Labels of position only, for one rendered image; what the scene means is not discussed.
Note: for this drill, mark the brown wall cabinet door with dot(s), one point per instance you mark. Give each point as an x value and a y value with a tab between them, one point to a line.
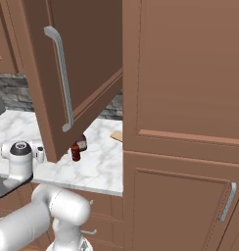
2	36

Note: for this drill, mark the open brown cabinet door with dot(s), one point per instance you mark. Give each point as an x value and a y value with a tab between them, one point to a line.
88	49

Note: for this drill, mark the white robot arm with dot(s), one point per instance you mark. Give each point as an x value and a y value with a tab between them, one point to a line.
62	206

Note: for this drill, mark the tan cutting board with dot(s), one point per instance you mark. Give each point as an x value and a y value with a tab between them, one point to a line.
117	136

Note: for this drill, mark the brown and white jar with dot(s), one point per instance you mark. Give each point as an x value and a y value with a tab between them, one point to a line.
82	143

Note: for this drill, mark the narrow brown cabinet door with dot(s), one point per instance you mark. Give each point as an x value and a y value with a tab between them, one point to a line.
235	237

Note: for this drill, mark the red condiment bottle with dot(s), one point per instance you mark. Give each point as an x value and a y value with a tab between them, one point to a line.
75	153

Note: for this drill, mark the brown pantry lower door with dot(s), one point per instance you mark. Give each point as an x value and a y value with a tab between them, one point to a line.
177	209

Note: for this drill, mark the brown drawer front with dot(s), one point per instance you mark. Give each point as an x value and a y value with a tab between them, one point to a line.
106	237
105	204

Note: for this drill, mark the tall brown cabinet door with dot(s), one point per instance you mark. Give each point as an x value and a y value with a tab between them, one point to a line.
186	72

